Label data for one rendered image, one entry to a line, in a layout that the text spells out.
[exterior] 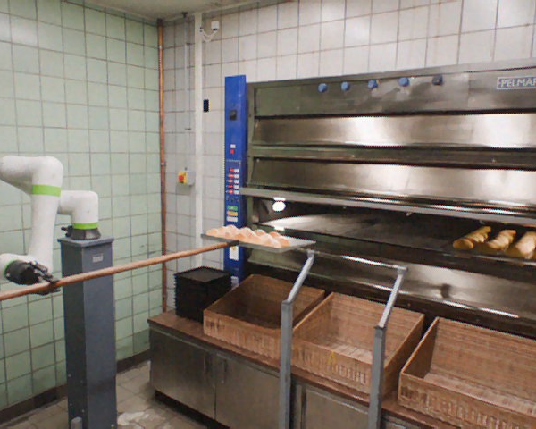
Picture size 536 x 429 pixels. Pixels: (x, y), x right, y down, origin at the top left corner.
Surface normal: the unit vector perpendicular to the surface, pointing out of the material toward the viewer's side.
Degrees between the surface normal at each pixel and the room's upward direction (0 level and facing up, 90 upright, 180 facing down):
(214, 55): 90
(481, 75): 90
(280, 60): 90
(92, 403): 90
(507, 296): 70
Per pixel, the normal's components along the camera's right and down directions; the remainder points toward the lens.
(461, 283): -0.57, -0.22
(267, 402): -0.61, 0.11
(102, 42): 0.79, 0.11
